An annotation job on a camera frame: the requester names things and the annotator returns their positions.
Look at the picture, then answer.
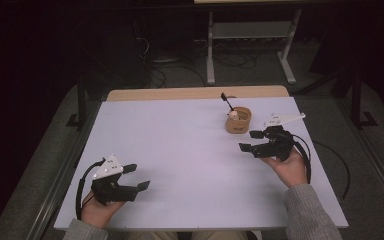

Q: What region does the person's left hand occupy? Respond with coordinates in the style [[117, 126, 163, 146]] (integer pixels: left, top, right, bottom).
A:
[[80, 190, 126, 229]]

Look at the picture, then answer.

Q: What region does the black metal stand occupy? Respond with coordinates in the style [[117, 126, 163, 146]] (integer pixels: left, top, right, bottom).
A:
[[349, 66, 379, 130], [65, 71, 89, 131]]

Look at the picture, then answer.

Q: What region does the black floor cable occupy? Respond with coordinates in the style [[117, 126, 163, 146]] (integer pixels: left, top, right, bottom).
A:
[[313, 140, 352, 201]]

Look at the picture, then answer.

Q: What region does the black makeup brush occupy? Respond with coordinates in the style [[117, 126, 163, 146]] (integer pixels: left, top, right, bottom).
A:
[[220, 92, 236, 112]]

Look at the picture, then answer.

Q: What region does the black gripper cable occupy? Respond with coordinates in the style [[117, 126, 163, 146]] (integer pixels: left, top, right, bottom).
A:
[[289, 133, 313, 185], [75, 158, 107, 221]]

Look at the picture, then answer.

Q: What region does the white metal stand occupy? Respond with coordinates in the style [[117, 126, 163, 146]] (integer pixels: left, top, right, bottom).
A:
[[205, 9, 303, 86]]

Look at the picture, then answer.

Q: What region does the tangle of floor cables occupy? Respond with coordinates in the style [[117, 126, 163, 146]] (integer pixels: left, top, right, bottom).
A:
[[148, 36, 259, 88]]

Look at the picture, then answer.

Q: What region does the person's right hand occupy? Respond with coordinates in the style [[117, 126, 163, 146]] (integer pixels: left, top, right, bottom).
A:
[[261, 148, 309, 188]]

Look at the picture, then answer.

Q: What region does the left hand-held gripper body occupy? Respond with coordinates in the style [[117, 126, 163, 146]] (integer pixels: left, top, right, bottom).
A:
[[90, 153, 138, 206]]

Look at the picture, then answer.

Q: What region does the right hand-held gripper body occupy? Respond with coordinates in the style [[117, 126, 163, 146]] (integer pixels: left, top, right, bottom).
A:
[[249, 112, 307, 163]]

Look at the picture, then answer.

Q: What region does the small brown wooden cup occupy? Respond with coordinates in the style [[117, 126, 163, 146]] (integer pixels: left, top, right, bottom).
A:
[[225, 106, 253, 135]]

